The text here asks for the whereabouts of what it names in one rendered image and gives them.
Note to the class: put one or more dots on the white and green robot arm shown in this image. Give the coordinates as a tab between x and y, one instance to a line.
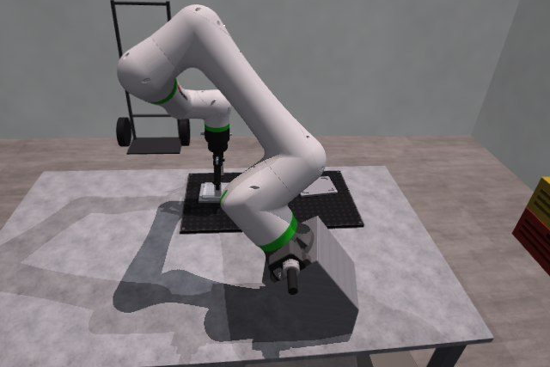
257	199

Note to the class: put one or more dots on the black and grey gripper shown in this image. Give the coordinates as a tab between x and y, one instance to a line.
218	150

